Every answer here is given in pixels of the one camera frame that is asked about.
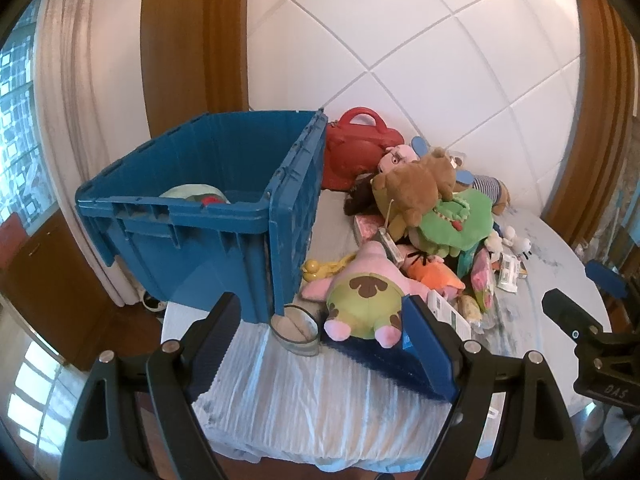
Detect pink starfish plush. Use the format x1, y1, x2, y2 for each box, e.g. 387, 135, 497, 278
301, 241, 431, 349

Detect white curtain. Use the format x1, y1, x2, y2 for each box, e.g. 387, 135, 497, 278
32, 0, 153, 307

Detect pink green snack packet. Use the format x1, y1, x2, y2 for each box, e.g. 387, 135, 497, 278
471, 249, 498, 313

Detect window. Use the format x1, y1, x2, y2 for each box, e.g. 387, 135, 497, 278
0, 0, 58, 223

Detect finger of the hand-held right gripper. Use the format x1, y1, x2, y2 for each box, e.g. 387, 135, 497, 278
585, 260, 629, 304
541, 287, 603, 343

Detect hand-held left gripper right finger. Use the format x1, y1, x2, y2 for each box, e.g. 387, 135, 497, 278
402, 294, 586, 480

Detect white box green label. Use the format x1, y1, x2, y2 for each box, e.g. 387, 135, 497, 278
496, 254, 528, 292

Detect striped shirt plush blue ears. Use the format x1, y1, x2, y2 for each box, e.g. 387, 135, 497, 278
411, 136, 512, 216

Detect pink pig plush orange dress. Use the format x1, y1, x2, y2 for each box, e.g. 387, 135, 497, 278
400, 246, 467, 303

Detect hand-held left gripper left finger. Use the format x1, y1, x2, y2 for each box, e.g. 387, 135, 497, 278
59, 291, 242, 480

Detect wooden cabinet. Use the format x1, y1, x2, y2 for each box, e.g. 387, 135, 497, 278
0, 209, 131, 373

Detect pale green round plush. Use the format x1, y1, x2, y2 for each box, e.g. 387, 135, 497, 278
159, 183, 232, 206

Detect white black small plush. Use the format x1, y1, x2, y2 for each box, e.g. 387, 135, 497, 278
484, 231, 505, 263

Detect pale yellow snack packet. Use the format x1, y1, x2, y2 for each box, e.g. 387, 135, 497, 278
457, 294, 483, 323

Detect red handbag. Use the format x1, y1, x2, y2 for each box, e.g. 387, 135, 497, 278
320, 106, 405, 192

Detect pink angry-eyed plush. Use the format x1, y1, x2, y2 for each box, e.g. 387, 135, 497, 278
377, 143, 422, 176

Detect brown bear plush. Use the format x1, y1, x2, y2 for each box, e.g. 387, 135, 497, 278
371, 146, 458, 227

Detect blue plastic crate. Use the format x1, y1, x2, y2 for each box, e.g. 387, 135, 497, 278
75, 108, 329, 324

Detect pink carton box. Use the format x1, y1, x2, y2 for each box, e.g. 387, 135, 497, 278
352, 214, 388, 242

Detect yellow plush black ear tips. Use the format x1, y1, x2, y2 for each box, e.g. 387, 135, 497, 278
344, 174, 388, 215

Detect yellow duck toy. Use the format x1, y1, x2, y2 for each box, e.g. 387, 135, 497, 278
301, 254, 357, 282

